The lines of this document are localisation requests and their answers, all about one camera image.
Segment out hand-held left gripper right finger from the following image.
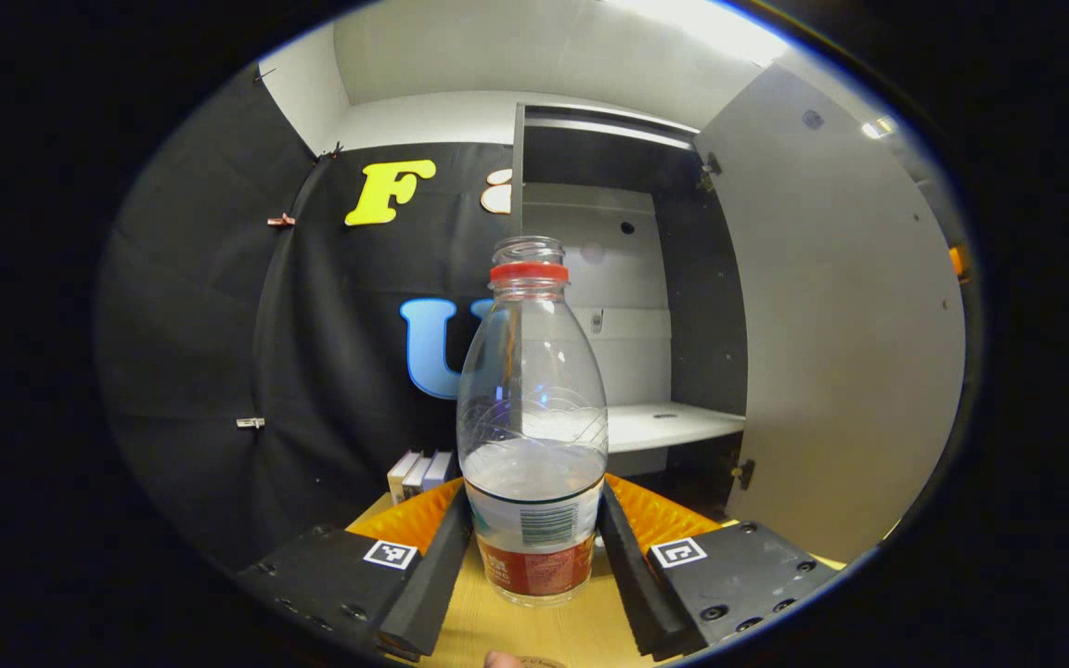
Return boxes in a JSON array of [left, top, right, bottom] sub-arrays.
[[596, 471, 842, 662]]

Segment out beige cabinet door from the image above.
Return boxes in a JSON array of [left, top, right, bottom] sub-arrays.
[[694, 46, 969, 564]]

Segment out white book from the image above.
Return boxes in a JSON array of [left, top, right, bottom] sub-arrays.
[[388, 450, 421, 505]]

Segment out clear plastic bottle red label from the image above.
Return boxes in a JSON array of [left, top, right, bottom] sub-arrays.
[[456, 236, 610, 609]]

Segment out white cabinet shelf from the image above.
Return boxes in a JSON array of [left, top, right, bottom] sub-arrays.
[[607, 401, 747, 456]]

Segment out grey book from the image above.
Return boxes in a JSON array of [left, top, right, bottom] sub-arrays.
[[402, 452, 435, 502]]

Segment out black backdrop cloth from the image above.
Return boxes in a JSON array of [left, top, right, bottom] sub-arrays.
[[97, 65, 522, 572]]

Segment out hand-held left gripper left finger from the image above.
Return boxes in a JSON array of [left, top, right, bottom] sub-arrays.
[[234, 476, 474, 662]]

